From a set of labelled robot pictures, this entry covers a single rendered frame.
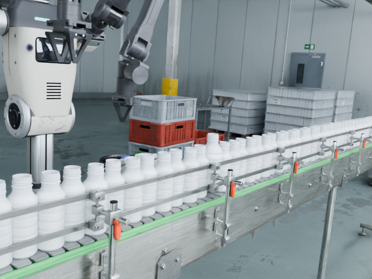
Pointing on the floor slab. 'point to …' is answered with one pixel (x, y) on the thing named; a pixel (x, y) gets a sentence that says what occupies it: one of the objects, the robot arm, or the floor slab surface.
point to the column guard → (170, 86)
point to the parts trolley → (212, 109)
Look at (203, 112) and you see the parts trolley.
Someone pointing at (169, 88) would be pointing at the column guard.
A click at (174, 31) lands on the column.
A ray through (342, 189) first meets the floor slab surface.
